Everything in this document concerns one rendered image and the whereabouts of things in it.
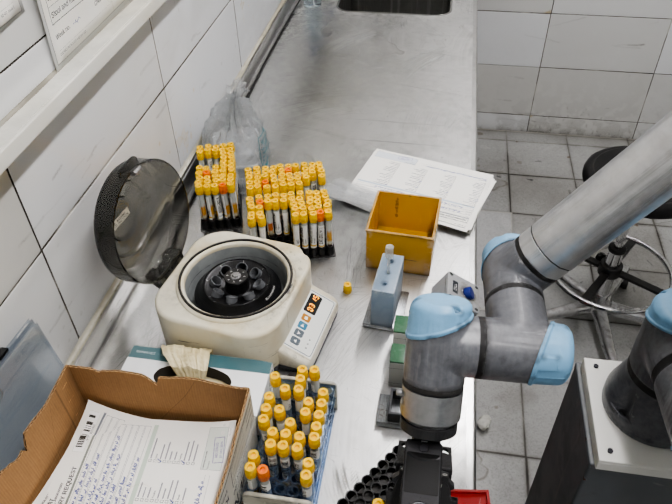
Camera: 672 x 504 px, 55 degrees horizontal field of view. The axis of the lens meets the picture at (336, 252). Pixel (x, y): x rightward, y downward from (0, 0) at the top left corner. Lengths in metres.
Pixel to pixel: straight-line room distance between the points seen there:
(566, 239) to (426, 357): 0.22
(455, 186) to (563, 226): 0.73
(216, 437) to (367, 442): 0.24
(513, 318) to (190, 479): 0.50
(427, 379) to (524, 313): 0.14
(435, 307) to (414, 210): 0.63
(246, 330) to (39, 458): 0.34
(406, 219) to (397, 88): 0.65
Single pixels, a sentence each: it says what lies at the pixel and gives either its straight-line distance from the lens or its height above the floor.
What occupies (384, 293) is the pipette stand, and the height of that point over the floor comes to 0.97.
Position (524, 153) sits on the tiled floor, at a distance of 3.36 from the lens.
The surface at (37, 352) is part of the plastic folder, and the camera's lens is 1.05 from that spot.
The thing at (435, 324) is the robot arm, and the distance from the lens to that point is 0.76.
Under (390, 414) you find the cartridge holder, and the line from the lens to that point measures 1.05.
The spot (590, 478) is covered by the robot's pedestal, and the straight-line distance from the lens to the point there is 1.15.
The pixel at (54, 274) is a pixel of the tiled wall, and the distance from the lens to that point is 1.11.
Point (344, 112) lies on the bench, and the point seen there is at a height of 0.88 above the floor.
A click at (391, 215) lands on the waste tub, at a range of 1.39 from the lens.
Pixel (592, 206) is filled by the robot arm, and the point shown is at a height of 1.31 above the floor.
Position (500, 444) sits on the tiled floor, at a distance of 2.14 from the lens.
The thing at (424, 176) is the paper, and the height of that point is 0.89.
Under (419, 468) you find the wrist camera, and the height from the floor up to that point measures 1.07.
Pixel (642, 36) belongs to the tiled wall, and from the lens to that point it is 3.39.
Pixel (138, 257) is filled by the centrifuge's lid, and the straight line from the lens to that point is 1.21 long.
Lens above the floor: 1.78
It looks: 42 degrees down
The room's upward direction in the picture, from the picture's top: 1 degrees counter-clockwise
